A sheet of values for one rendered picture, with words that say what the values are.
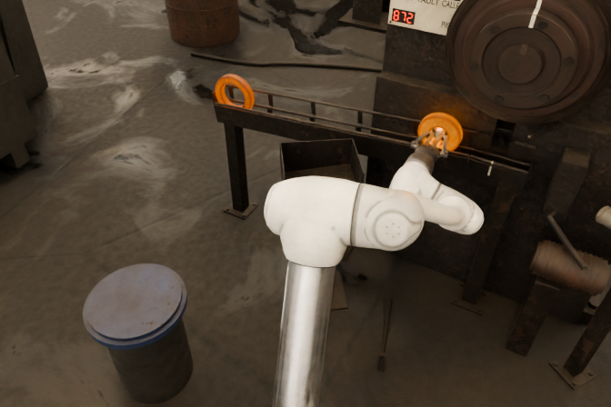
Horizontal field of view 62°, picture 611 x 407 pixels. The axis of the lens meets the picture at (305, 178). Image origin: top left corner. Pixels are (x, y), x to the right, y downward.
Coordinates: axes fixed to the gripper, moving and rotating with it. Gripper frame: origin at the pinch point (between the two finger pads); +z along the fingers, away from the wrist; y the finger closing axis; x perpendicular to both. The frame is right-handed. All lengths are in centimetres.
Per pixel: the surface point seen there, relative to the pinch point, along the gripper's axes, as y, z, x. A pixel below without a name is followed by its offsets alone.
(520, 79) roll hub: 21.2, -10.8, 31.2
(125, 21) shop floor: -317, 151, -83
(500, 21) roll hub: 12.0, -9.2, 45.9
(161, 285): -63, -83, -30
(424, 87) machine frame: -10.0, 7.7, 10.1
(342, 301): -20, -32, -74
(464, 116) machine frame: 5.9, 7.0, 3.0
